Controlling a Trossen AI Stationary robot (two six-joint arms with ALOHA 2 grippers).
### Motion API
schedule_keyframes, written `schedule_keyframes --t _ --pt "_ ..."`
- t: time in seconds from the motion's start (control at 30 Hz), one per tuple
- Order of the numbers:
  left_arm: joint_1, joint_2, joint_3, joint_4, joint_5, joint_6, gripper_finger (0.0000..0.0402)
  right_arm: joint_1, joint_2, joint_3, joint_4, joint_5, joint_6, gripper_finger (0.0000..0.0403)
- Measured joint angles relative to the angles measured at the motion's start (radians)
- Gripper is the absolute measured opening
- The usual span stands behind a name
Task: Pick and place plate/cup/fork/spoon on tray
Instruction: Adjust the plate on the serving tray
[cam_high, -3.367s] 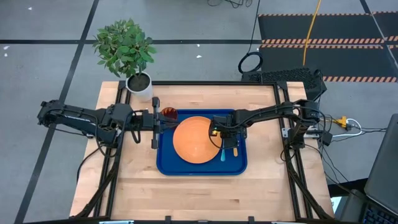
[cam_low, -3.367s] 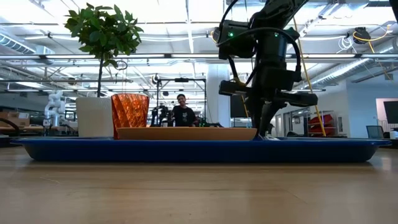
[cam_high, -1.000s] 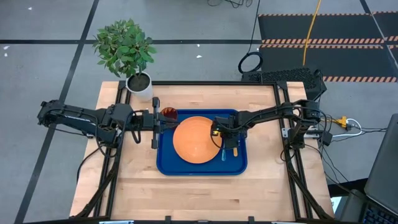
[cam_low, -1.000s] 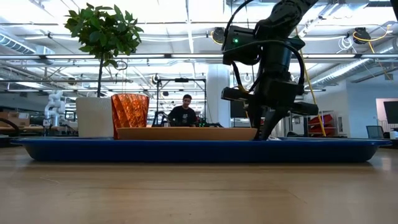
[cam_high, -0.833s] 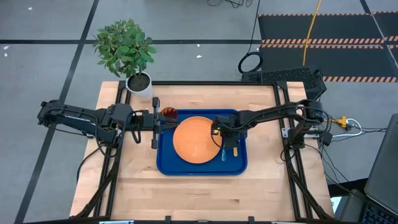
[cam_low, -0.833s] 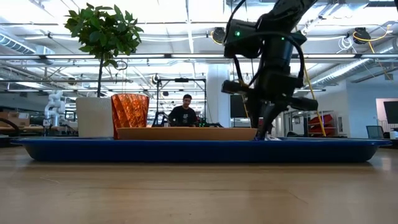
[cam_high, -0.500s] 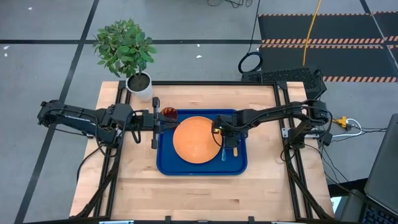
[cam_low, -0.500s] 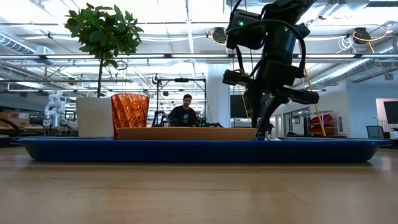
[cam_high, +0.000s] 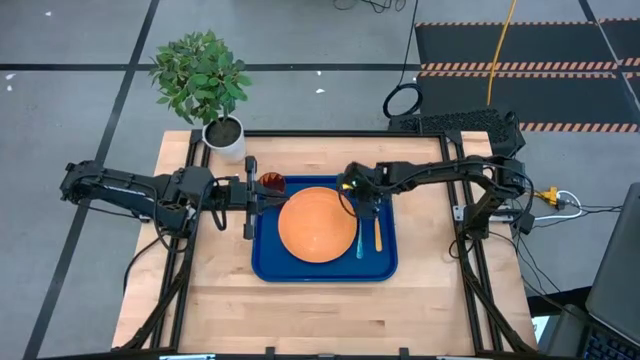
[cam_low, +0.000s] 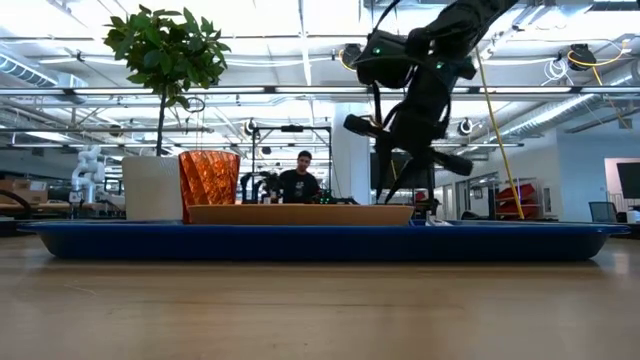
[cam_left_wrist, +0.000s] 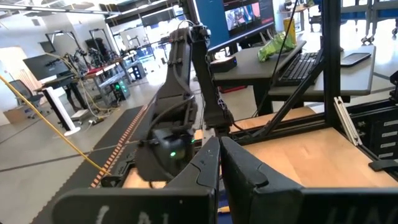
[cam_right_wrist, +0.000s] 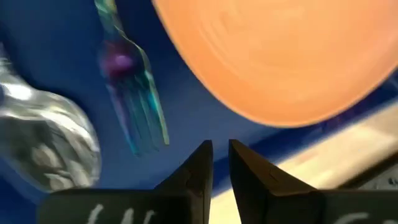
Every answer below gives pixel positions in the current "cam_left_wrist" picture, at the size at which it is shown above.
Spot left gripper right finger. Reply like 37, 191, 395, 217
220, 136, 398, 224

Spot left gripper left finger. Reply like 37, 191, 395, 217
51, 136, 221, 224

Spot blue plastic tray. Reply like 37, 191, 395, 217
216, 189, 233, 224

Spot black striped floor mat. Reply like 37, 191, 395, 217
30, 105, 150, 224

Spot small black box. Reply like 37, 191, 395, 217
209, 55, 238, 74

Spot silver aluminium bars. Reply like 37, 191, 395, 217
333, 96, 363, 147

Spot black keyboard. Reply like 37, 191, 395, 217
275, 50, 322, 87

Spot grey desk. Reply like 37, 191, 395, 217
212, 39, 377, 116

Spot black flat screen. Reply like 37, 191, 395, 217
22, 53, 72, 82

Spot office chair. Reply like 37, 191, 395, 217
8, 78, 45, 119

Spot green snack bag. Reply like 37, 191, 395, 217
257, 30, 297, 63

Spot computer monitor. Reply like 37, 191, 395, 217
193, 0, 276, 54

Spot black smartphone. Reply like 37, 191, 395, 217
340, 52, 373, 68

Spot yellow cable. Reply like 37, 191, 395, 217
0, 74, 112, 176

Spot black aluminium table frame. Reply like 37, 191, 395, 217
229, 0, 398, 175

